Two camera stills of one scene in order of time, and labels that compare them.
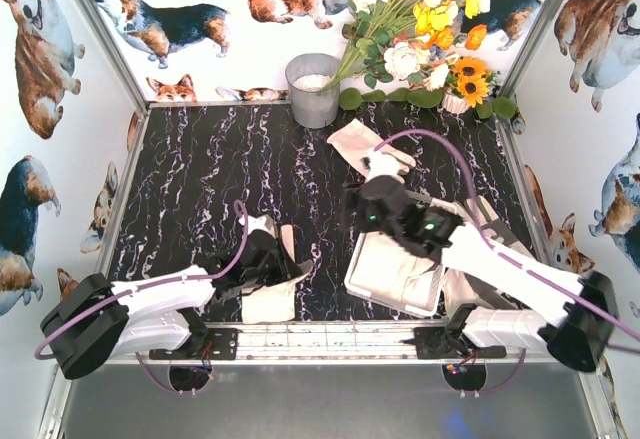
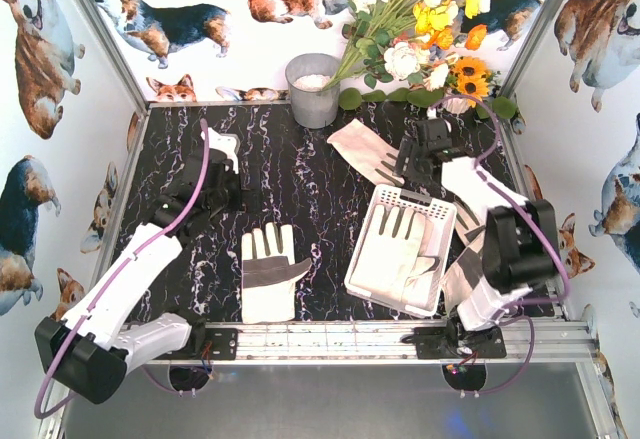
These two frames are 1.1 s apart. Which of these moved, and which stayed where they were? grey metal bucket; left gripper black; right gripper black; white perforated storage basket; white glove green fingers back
Moved: left gripper black; right gripper black
Stayed: white glove green fingers back; grey metal bucket; white perforated storage basket
